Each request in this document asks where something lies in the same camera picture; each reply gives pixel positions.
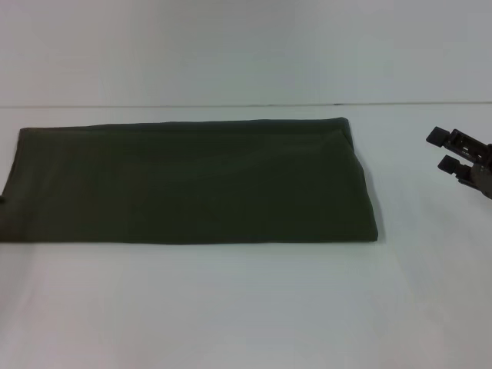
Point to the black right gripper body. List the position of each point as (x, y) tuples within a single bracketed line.
[(485, 171)]

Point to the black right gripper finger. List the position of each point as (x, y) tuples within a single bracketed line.
[(457, 142), (459, 168)]

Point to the dark green shirt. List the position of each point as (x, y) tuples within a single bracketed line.
[(192, 180)]

